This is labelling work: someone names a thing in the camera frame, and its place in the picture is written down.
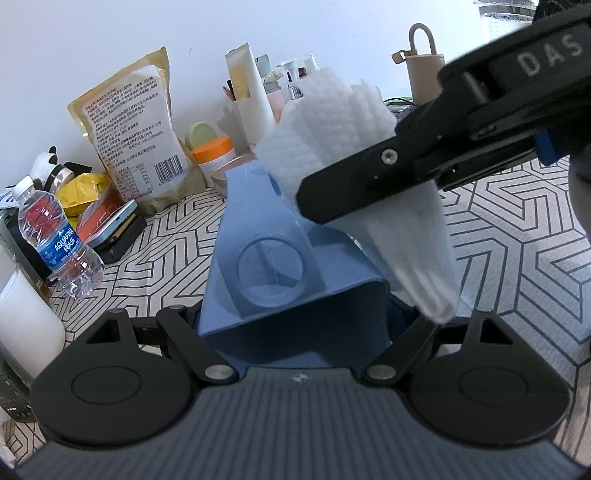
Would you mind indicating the yellow packet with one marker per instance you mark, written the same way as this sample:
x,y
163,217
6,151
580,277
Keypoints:
x,y
83,189

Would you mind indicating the orange lid jar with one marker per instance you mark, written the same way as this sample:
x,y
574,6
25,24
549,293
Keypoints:
x,y
212,152

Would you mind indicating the tall white tube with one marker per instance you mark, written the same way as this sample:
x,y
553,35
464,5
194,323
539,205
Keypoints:
x,y
251,101

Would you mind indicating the blue container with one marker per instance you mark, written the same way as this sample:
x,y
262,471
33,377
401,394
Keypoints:
x,y
258,230

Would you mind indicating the white paper towel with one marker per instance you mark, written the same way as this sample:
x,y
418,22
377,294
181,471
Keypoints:
x,y
332,120

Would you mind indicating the pink compact case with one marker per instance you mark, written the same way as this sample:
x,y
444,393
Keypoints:
x,y
231,168

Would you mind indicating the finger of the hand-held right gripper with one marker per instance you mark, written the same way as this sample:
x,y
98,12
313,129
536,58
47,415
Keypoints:
x,y
351,184

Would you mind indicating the large white bottle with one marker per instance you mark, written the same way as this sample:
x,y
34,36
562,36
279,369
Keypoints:
x,y
27,323

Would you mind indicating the geometric patterned tablecloth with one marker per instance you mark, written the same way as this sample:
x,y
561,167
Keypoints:
x,y
508,258

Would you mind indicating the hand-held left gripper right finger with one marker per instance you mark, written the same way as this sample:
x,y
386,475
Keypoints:
x,y
408,350

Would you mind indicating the brown snack bag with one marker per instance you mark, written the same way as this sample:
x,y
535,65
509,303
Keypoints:
x,y
131,134

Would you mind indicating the silver flat device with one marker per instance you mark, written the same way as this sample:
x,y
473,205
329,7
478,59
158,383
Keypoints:
x,y
115,221

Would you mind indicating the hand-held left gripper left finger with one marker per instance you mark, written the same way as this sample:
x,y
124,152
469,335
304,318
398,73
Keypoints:
x,y
184,339

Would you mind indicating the black flat box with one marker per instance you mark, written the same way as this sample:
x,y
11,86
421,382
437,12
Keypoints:
x,y
122,242

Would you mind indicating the beige bottle with loop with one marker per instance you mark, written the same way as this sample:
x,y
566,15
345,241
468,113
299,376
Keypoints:
x,y
422,74

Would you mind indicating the white pump bottle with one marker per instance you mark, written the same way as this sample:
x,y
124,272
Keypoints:
x,y
292,85

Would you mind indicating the grey green tube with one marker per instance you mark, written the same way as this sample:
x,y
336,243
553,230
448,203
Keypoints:
x,y
264,69

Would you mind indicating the plastic water bottle blue label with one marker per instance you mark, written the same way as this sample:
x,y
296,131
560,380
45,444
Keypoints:
x,y
60,244

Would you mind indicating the glass kettle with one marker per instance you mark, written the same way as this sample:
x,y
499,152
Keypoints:
x,y
505,10

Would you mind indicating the green round jar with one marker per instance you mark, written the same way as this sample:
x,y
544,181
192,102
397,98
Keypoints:
x,y
201,134

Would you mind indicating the black ribbed device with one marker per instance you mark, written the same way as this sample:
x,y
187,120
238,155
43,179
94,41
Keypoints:
x,y
14,397

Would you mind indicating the orange box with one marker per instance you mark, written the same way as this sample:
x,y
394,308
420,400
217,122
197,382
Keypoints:
x,y
94,213

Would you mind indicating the pink bottle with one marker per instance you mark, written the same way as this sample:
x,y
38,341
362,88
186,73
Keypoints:
x,y
274,104

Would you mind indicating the clear spray bottle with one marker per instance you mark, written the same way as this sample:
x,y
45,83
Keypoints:
x,y
310,63

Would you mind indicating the panda figurine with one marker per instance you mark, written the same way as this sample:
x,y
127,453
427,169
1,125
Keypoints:
x,y
46,166

